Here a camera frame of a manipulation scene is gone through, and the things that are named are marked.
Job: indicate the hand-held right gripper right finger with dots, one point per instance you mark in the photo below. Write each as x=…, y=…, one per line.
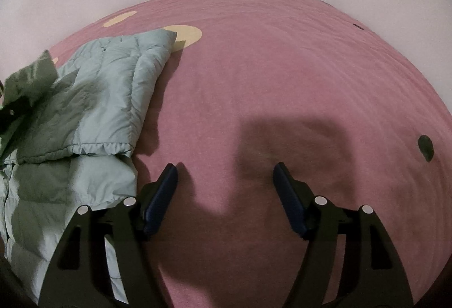
x=289, y=200

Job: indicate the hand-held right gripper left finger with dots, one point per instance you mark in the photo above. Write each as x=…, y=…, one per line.
x=163, y=200

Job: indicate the light green puffer jacket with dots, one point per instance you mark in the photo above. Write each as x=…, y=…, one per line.
x=81, y=110

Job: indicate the pink dotted bed sheet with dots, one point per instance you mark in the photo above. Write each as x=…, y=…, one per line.
x=268, y=89

